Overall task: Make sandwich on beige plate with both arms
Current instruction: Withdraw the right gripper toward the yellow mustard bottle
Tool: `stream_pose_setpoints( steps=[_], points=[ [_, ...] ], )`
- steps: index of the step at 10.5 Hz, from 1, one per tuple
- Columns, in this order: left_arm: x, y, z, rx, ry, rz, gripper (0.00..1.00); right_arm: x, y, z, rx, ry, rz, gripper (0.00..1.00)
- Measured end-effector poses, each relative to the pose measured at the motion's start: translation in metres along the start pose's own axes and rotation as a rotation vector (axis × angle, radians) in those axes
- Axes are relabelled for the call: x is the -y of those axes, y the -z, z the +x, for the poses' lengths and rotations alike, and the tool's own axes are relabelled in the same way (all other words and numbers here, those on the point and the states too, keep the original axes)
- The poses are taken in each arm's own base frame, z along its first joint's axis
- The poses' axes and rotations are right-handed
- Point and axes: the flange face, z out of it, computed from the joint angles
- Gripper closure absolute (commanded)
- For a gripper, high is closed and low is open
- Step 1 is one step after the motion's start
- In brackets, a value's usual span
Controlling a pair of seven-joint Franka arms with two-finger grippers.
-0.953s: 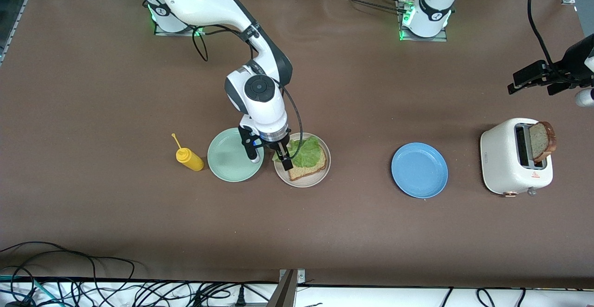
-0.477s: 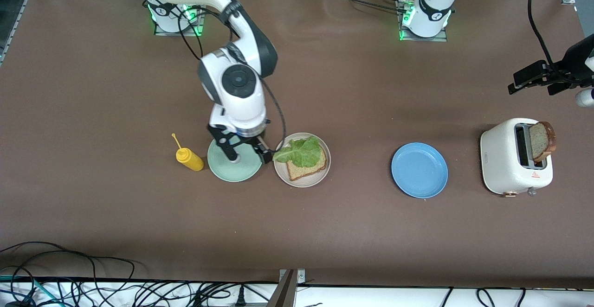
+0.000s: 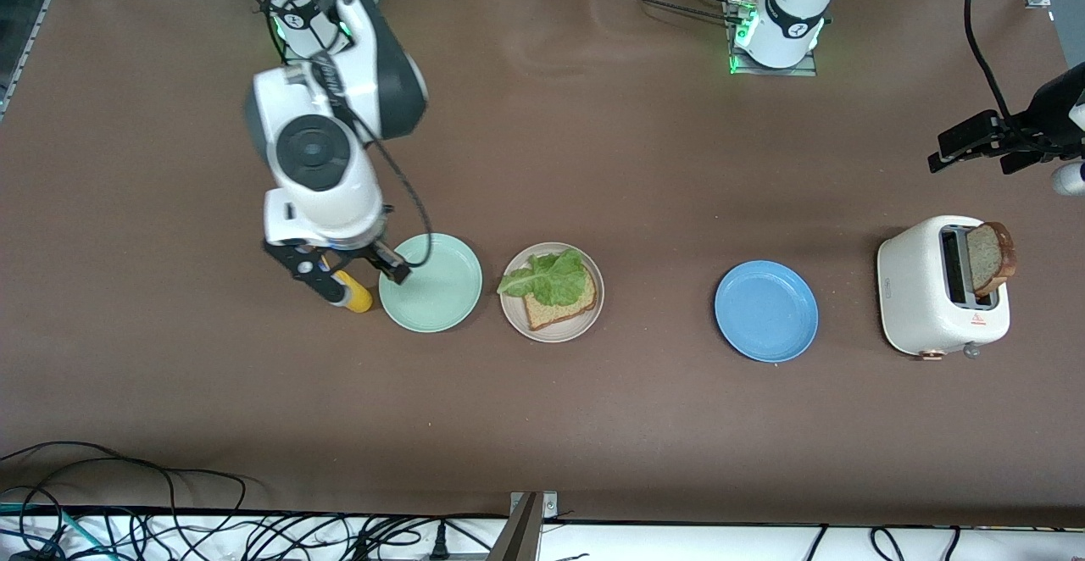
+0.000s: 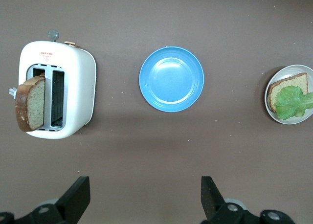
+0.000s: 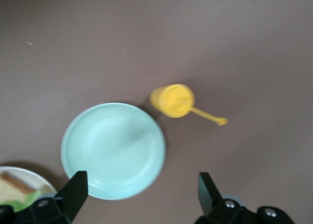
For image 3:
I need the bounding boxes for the yellow mustard squeeze bottle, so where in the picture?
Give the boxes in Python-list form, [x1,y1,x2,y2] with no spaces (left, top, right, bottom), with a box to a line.
[333,269,374,314]

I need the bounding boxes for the blue plate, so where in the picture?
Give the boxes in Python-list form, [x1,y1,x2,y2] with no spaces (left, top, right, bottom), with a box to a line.
[714,260,820,364]

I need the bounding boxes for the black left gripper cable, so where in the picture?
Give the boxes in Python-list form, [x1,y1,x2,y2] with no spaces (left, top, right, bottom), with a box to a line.
[965,0,1018,117]

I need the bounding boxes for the dark crust bread slice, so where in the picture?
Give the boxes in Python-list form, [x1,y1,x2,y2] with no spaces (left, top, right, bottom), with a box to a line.
[966,222,1017,297]

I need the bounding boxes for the beige plate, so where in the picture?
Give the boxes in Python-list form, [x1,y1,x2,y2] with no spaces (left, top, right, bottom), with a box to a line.
[500,242,606,344]

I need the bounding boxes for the white toaster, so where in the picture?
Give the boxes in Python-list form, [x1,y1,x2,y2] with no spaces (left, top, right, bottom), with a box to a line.
[877,215,1011,360]

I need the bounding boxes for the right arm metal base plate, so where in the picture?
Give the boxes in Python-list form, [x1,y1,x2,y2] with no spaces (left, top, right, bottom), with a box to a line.
[281,40,340,67]

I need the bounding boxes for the teal cable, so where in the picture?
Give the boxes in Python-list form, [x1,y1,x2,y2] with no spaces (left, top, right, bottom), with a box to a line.
[0,502,111,561]

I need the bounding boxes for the grey metal bracket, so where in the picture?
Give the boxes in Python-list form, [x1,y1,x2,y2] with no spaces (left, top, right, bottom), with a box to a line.
[487,492,560,561]

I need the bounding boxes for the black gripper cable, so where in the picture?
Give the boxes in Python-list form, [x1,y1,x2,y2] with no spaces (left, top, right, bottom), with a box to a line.
[309,48,435,269]
[965,0,1018,117]

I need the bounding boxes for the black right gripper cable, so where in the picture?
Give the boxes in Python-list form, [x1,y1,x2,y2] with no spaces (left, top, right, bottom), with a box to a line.
[309,48,435,269]

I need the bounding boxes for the black base power cables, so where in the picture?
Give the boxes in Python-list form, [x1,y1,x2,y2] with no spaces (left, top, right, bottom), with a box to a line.
[589,0,751,28]

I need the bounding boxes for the green lettuce leaf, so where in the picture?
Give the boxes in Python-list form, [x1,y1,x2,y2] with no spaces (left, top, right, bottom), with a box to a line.
[497,247,589,308]

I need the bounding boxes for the mint green plate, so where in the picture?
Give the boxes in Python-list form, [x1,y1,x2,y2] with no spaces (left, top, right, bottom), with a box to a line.
[379,233,483,334]

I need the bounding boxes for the light crust bread slice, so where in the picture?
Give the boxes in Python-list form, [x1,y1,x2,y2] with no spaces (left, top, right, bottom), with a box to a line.
[524,266,599,331]

